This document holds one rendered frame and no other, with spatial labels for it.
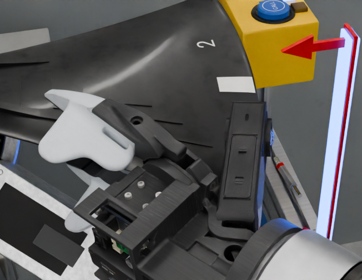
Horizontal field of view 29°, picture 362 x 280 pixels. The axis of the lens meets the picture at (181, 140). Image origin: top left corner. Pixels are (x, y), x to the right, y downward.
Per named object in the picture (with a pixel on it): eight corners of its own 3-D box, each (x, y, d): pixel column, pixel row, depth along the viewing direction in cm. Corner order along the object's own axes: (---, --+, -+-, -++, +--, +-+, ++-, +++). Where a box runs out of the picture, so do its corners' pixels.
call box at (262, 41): (212, 39, 103) (211, -27, 96) (277, 30, 104) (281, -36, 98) (240, 101, 91) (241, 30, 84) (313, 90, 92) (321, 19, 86)
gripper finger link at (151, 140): (91, 96, 46) (191, 176, 43) (107, 83, 47) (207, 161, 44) (91, 137, 50) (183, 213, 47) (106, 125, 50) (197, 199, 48)
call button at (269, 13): (253, 11, 89) (253, -1, 88) (283, 7, 90) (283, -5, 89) (262, 26, 86) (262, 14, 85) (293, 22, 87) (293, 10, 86)
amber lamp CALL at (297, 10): (290, 6, 89) (290, 3, 88) (303, 5, 89) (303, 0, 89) (294, 13, 87) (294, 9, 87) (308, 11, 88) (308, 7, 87)
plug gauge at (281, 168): (271, 156, 97) (295, 194, 91) (279, 154, 97) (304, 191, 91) (271, 162, 98) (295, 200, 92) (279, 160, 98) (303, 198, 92)
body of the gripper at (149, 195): (63, 200, 43) (214, 303, 37) (157, 122, 47) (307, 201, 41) (88, 273, 48) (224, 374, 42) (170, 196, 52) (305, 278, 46)
